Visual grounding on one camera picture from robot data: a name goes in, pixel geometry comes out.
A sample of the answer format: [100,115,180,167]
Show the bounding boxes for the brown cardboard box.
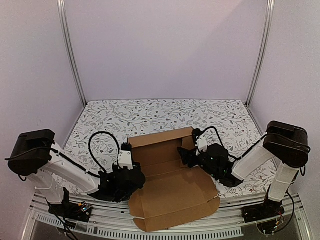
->
[128,127,221,233]

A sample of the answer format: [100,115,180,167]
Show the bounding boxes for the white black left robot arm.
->
[6,129,146,217]

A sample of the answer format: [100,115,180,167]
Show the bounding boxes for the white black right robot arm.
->
[177,121,311,218]

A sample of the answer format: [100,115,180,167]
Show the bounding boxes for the floral patterned table mat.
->
[49,99,286,200]

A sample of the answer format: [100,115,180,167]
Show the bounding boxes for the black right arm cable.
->
[199,126,266,161]

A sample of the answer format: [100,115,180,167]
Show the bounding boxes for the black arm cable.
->
[199,126,266,161]
[87,130,121,173]

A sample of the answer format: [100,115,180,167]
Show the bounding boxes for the aluminium front rail base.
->
[23,192,310,240]

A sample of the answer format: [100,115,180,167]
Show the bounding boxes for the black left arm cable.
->
[87,130,121,173]

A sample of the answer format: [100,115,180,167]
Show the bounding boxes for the aluminium right frame post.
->
[244,0,275,107]

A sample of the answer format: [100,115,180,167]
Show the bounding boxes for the aluminium frame post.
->
[56,0,88,107]
[244,0,275,107]

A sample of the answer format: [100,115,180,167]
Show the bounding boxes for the aluminium left frame post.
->
[56,0,88,107]

